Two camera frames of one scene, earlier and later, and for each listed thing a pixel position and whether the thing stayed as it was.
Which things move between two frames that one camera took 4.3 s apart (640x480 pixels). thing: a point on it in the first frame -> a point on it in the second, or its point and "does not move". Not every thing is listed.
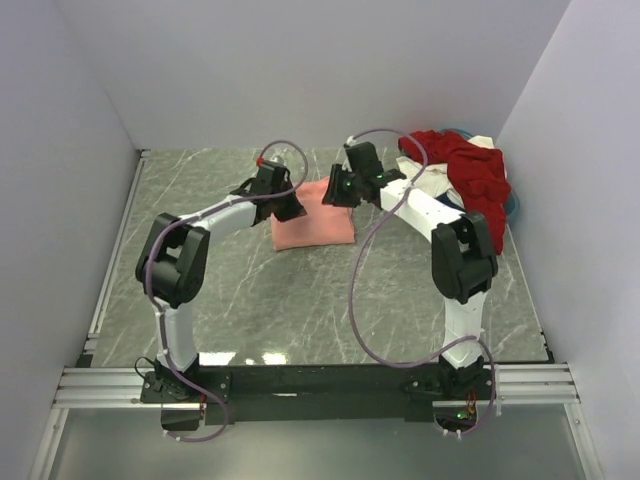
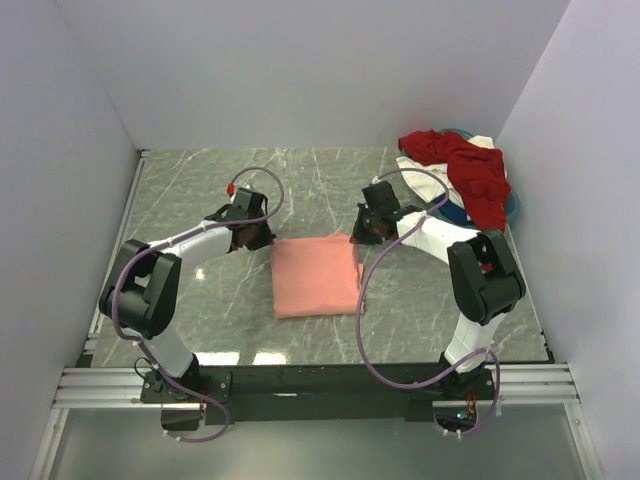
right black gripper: [334, 194] -> [359, 235]
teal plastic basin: [514, 204] does not move
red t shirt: [478, 175] does not move
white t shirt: [435, 179] does not move
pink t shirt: [323, 224] -> [316, 275]
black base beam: [314, 394] does not move
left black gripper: [293, 211] -> [265, 238]
